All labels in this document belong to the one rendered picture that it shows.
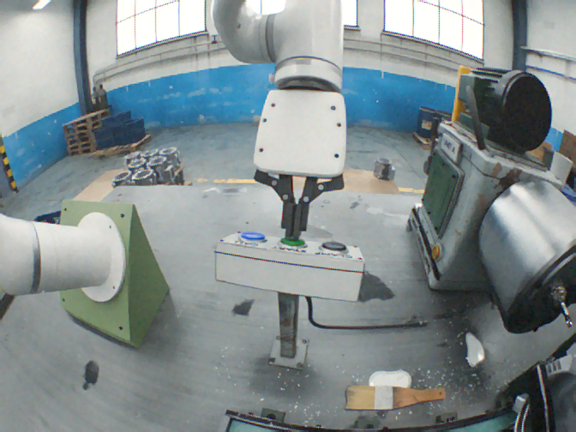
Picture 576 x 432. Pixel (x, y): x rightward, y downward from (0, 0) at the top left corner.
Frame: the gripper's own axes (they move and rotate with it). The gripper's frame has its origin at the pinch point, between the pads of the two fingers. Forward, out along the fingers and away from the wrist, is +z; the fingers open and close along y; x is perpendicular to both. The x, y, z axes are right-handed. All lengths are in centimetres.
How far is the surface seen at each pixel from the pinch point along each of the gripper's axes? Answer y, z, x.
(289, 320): 0.3, 15.0, 2.6
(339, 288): 6.0, 6.5, -3.5
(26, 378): -59, 45, -22
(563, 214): 42.0, -5.7, -2.8
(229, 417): -4.1, 24.1, -10.8
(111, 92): -579, -232, 398
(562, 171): 198, -48, 109
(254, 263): -3.6, 4.9, -3.5
